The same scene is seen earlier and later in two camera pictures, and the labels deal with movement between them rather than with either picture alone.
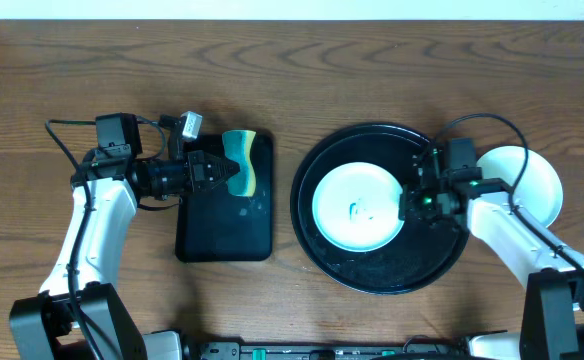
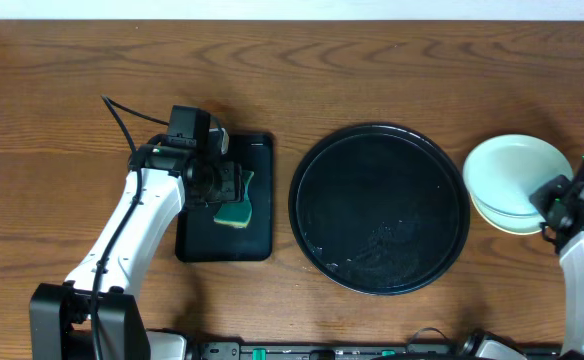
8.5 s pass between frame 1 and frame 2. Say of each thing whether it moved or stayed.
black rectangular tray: stayed
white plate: moved
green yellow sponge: moved
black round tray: stayed
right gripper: moved
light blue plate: moved
